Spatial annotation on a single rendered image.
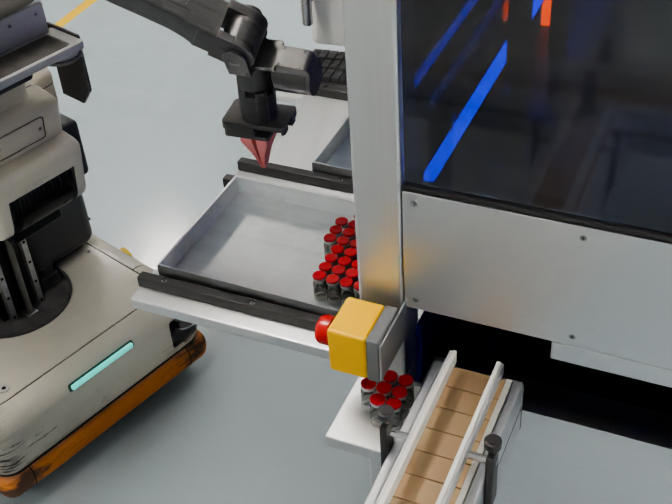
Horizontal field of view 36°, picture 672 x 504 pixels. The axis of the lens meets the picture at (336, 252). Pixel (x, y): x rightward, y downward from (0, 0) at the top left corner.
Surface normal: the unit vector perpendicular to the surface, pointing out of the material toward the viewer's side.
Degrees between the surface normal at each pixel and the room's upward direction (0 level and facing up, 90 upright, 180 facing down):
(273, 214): 0
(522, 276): 90
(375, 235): 90
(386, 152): 90
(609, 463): 90
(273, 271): 0
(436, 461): 0
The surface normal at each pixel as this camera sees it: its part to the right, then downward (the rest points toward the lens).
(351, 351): -0.40, 0.59
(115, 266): -0.06, -0.78
